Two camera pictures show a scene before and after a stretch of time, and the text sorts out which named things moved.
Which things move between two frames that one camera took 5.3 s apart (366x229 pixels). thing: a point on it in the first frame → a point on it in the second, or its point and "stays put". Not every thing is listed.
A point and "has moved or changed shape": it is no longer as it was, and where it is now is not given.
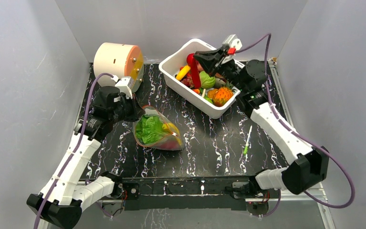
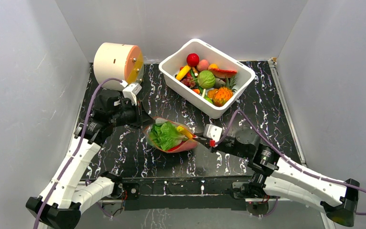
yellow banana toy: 170,128 → 186,132
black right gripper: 220,57 → 211,146
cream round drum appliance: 119,60 stays put
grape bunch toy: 188,81 stays put
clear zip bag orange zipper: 154,130 has moved or changed shape
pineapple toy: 228,85 stays put
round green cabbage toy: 207,81 stays put
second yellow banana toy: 183,72 stays put
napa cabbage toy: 148,129 has moved or changed shape
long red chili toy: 192,61 → 176,147
